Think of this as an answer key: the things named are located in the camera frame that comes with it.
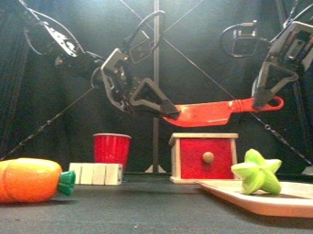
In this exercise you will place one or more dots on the red toy knife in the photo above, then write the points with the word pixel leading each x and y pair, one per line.
pixel 204 114

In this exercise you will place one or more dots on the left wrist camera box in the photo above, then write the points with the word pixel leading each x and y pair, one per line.
pixel 141 48

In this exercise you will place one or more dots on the red plastic cup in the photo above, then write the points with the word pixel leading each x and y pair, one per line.
pixel 110 149

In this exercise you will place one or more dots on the light wooden cutting board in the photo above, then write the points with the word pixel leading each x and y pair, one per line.
pixel 281 204

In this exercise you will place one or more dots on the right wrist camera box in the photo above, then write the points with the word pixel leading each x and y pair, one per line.
pixel 244 45

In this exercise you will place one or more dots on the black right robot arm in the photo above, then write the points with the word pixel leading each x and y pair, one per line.
pixel 307 91

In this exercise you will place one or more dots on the grey vertical frame pole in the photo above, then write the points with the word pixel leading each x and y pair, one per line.
pixel 156 79

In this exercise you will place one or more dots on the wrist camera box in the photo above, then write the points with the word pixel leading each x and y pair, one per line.
pixel 141 48
pixel 244 45

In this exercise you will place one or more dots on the green toy starfruit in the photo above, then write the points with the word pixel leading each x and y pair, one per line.
pixel 257 175

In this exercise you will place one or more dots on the orange toy carrot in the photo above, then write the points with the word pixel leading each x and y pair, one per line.
pixel 29 179

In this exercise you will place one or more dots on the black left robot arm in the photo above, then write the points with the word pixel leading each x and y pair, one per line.
pixel 79 64

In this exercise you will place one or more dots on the wooden box with red drawer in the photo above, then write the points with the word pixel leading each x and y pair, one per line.
pixel 196 164

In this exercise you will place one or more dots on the white segmented block toy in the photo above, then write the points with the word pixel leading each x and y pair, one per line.
pixel 96 173

